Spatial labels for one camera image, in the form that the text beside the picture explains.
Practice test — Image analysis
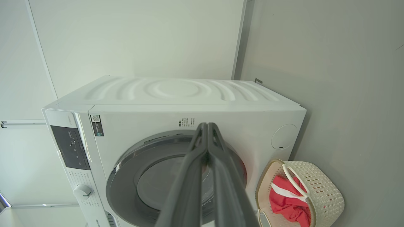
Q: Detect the round white filter cover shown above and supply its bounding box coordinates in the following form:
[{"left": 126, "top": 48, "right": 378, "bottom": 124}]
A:
[{"left": 271, "top": 124, "right": 299, "bottom": 149}]

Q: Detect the white washer dial knob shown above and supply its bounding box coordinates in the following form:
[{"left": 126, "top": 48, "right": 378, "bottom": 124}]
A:
[{"left": 73, "top": 184, "right": 93, "bottom": 201}]

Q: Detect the red garment with white stripes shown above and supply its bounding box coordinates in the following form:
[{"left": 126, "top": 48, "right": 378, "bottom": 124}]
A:
[{"left": 269, "top": 174, "right": 312, "bottom": 227}]

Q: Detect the cream perforated laundry basket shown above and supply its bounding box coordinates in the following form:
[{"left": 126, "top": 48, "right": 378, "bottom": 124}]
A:
[{"left": 255, "top": 159, "right": 345, "bottom": 227}]

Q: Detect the dark sticker with QR code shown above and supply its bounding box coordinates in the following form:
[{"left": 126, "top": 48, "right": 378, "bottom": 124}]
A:
[{"left": 90, "top": 115, "right": 104, "bottom": 137}]

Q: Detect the white front-load washing machine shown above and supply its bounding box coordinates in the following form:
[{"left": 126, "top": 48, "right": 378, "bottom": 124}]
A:
[{"left": 42, "top": 75, "right": 307, "bottom": 227}]

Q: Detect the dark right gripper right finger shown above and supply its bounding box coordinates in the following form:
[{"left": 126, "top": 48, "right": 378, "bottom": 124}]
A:
[{"left": 208, "top": 122, "right": 261, "bottom": 227}]

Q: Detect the black round glass washer door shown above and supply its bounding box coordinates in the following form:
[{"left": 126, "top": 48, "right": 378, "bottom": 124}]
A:
[{"left": 106, "top": 130, "right": 248, "bottom": 227}]

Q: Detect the black washer control panel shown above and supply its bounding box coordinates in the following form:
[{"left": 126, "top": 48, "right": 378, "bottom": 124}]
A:
[{"left": 50, "top": 125, "right": 91, "bottom": 171}]

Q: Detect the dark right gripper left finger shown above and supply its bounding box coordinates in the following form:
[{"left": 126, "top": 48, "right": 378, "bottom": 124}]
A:
[{"left": 155, "top": 122, "right": 209, "bottom": 227}]

